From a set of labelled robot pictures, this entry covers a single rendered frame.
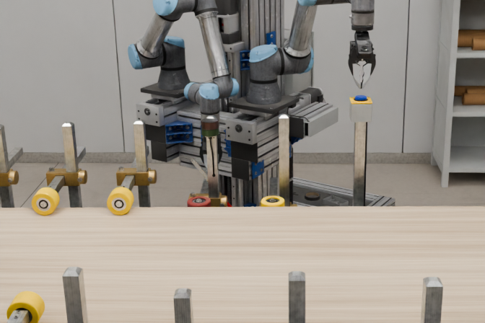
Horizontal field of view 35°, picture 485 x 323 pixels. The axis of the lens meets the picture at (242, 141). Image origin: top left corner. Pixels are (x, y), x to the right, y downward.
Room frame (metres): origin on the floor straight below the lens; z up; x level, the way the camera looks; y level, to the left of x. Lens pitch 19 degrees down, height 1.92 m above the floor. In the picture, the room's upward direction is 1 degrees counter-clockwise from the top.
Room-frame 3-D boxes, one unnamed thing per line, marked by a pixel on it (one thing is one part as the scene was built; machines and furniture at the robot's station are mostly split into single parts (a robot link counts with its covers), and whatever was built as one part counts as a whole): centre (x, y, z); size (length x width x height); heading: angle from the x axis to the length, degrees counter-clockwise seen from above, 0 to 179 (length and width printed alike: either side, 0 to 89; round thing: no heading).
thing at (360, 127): (2.48, -0.41, 0.93); 0.05 x 0.05 x 0.45; 87
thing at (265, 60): (3.16, -0.10, 1.21); 0.13 x 0.12 x 0.14; 105
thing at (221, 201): (2.51, 0.13, 0.85); 0.14 x 0.06 x 0.05; 87
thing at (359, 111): (2.48, -0.40, 1.18); 0.07 x 0.07 x 0.08; 87
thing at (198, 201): (2.39, 0.15, 0.85); 0.08 x 0.08 x 0.11
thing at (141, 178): (2.52, 0.38, 0.95); 0.14 x 0.06 x 0.05; 87
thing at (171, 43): (3.43, 0.32, 1.21); 0.13 x 0.12 x 0.14; 122
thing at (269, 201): (2.37, -0.10, 0.85); 0.08 x 0.08 x 0.11
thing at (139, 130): (2.52, 0.36, 0.92); 0.04 x 0.04 x 0.48; 87
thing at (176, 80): (3.44, 0.31, 1.09); 0.15 x 0.15 x 0.10
